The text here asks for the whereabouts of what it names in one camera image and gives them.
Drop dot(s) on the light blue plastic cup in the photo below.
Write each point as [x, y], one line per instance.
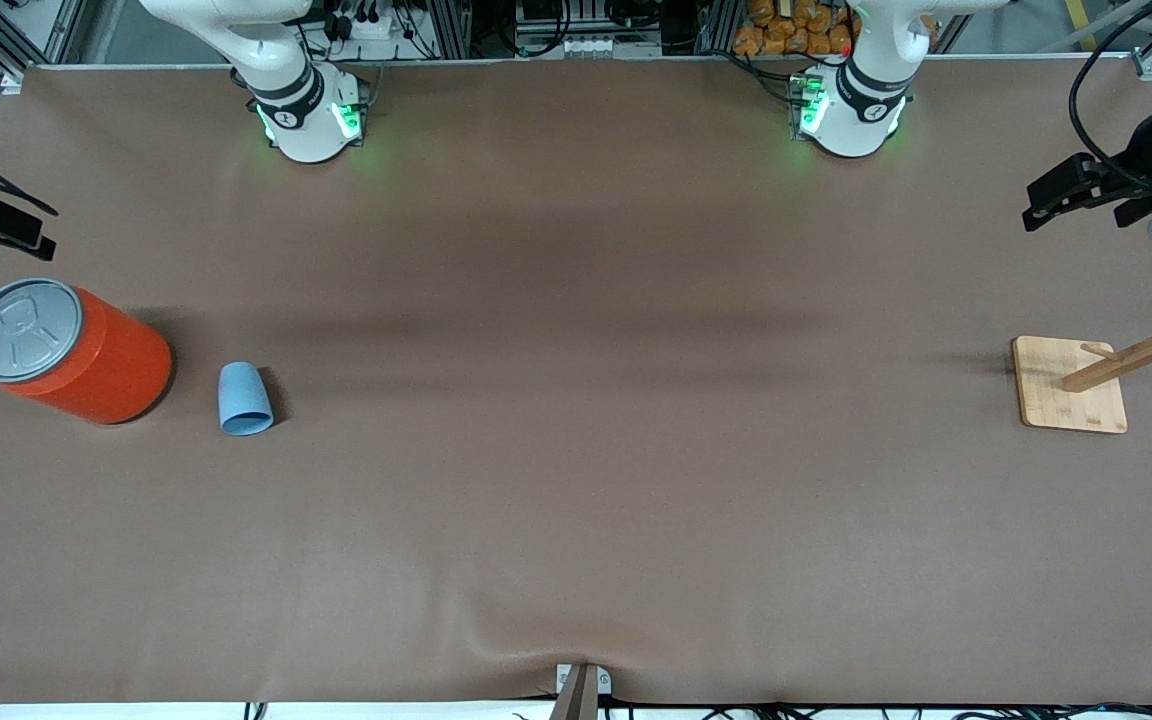
[244, 398]

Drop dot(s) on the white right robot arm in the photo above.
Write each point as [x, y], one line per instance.
[306, 120]

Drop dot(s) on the orange can with grey lid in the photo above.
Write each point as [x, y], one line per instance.
[106, 365]

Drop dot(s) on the wooden mug tree stand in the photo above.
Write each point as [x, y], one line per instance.
[1066, 390]

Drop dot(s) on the orange packaged snacks pile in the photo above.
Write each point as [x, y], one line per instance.
[796, 30]

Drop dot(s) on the white power strip with plugs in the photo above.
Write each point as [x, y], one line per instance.
[371, 25]

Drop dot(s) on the brown table cover sheet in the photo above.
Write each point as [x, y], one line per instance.
[576, 450]

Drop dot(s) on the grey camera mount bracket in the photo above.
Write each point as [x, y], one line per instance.
[576, 700]

